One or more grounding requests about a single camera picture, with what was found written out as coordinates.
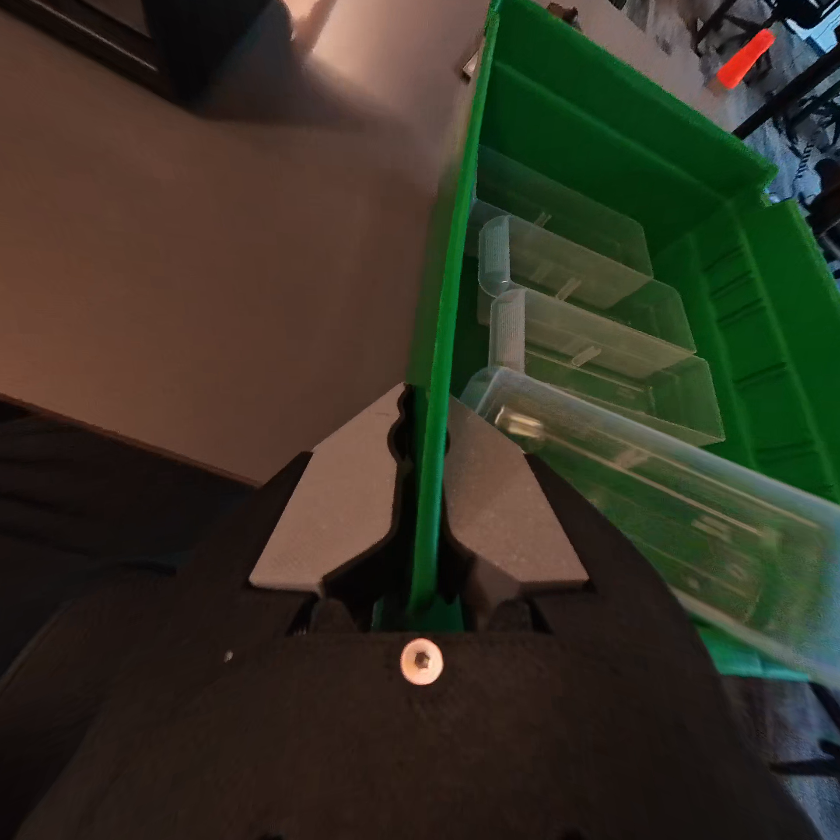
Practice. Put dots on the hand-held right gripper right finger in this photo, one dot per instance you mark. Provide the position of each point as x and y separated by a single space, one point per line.
505 518

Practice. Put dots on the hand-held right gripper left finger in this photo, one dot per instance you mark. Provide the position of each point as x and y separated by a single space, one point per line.
328 512

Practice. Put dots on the clear plastic drawer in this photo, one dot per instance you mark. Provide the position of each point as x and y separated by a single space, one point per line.
590 275
623 367
689 512
571 210

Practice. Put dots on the green plastic cabinet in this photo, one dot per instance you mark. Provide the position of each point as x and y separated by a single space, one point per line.
590 131

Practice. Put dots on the black table frame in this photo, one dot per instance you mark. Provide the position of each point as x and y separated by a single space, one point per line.
781 105

